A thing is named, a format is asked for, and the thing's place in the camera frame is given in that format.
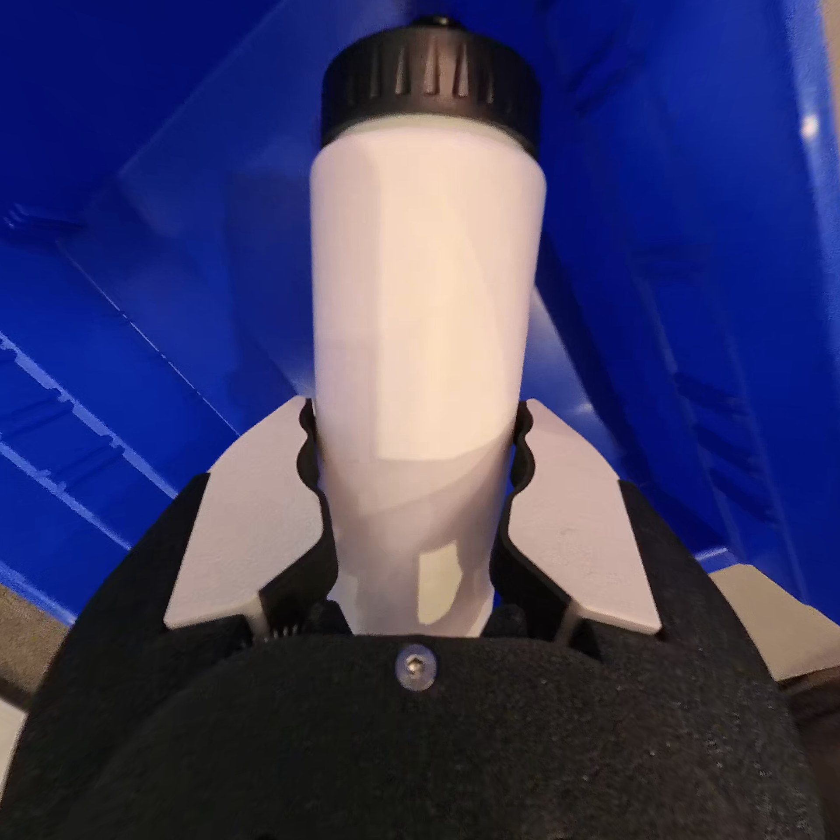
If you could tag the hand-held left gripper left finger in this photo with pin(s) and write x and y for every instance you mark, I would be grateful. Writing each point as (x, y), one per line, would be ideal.
(256, 525)

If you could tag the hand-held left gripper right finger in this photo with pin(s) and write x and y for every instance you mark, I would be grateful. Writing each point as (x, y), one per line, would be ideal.
(584, 538)

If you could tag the white plastic bottle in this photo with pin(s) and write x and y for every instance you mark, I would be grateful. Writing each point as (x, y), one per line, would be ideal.
(426, 295)

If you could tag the blue plastic bin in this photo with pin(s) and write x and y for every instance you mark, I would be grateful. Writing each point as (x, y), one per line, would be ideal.
(131, 164)

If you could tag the black bottle lid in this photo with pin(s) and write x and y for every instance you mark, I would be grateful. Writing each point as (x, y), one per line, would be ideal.
(430, 85)

